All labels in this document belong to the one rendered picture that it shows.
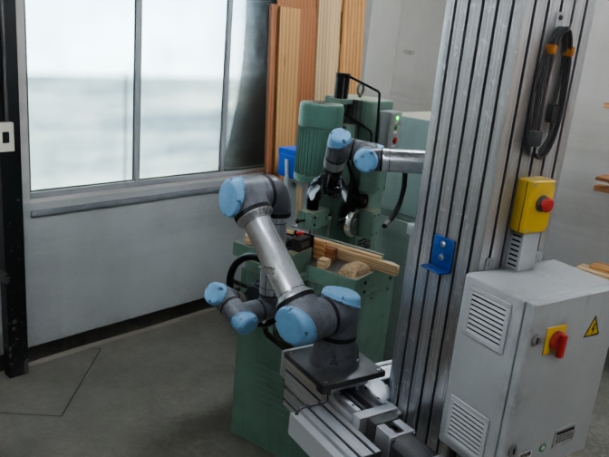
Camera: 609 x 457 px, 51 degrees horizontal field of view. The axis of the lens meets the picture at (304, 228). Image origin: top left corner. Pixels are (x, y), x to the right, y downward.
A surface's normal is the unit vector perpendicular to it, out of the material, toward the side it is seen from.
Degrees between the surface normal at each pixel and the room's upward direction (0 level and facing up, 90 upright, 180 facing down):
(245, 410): 90
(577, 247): 90
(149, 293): 90
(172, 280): 90
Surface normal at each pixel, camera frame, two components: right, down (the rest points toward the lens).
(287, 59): 0.72, 0.20
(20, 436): 0.08, -0.95
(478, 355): -0.84, 0.07
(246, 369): -0.57, 0.18
